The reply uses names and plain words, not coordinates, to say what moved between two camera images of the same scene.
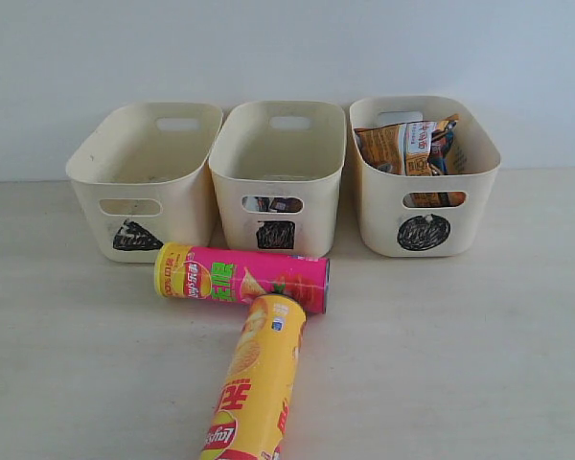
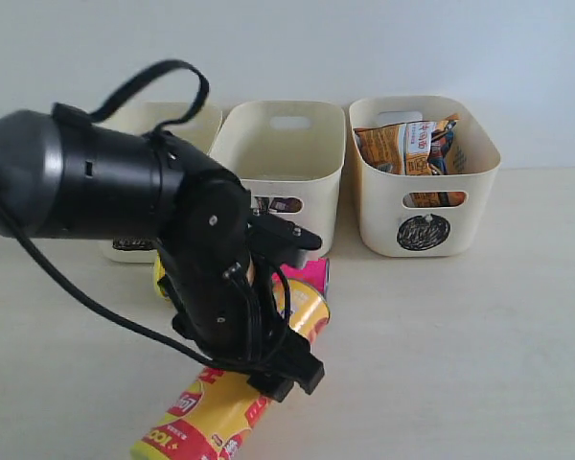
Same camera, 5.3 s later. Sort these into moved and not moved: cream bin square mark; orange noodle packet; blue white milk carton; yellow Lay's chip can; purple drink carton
Moved: blue white milk carton; yellow Lay's chip can
Not moved: orange noodle packet; cream bin square mark; purple drink carton
